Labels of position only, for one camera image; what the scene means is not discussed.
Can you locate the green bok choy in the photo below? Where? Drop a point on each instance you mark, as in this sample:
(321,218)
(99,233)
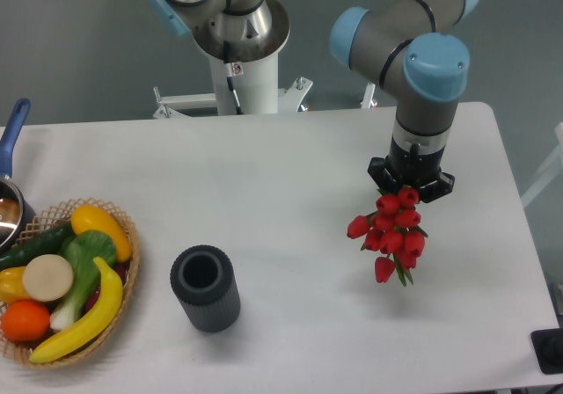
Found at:
(80,251)

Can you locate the red fruit in basket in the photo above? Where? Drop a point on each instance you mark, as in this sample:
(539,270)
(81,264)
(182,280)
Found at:
(121,269)

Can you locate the black device at table edge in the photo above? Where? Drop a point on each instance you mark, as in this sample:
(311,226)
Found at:
(547,346)

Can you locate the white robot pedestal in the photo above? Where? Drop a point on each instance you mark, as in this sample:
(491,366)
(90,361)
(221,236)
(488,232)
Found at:
(242,52)

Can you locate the yellow banana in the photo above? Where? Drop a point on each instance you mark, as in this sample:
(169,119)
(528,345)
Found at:
(90,325)

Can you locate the dark grey ribbed vase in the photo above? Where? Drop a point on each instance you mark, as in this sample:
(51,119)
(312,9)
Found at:
(203,280)

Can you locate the beige round bun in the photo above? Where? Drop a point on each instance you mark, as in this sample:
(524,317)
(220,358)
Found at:
(48,278)

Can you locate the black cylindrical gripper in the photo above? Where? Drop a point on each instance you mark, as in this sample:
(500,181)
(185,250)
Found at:
(414,160)

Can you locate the blue handled saucepan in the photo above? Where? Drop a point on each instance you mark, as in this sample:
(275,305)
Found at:
(16,212)

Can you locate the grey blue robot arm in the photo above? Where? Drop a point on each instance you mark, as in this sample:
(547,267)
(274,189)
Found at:
(405,50)

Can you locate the yellow bell pepper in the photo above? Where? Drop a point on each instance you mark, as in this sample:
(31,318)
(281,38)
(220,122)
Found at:
(11,285)

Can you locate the green cucumber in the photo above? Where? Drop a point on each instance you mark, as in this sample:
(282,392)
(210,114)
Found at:
(46,242)

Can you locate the red tulip flower bouquet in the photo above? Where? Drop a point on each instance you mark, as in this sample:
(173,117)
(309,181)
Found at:
(394,233)

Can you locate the yellow squash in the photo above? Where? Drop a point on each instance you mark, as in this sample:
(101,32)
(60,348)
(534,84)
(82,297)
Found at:
(88,217)

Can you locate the orange fruit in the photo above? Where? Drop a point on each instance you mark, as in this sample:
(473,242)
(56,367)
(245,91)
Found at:
(25,320)

